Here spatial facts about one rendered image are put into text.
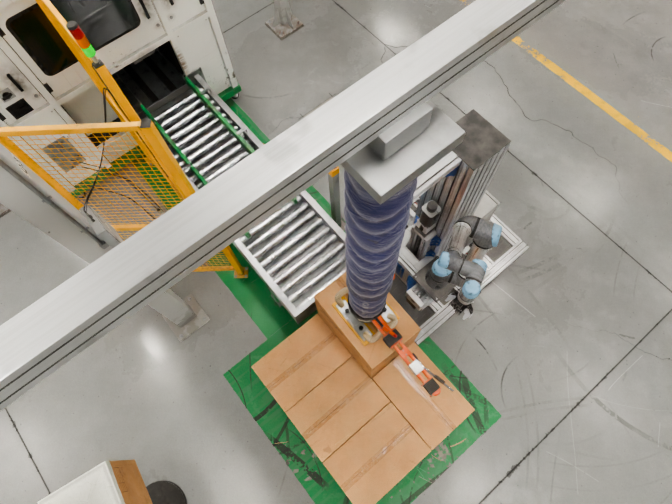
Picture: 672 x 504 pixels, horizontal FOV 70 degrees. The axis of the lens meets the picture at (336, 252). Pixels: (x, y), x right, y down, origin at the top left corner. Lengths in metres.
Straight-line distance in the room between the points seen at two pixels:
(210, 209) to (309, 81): 4.32
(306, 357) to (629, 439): 2.52
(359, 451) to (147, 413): 1.77
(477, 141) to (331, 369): 1.86
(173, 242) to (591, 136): 4.71
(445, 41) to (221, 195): 0.65
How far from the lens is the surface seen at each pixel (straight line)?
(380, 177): 1.24
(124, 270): 1.04
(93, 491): 3.26
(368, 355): 3.04
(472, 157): 2.34
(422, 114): 1.25
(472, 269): 2.28
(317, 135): 1.09
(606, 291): 4.64
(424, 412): 3.43
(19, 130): 2.77
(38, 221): 2.54
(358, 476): 3.39
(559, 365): 4.31
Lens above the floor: 3.93
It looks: 68 degrees down
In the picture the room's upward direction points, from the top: 5 degrees counter-clockwise
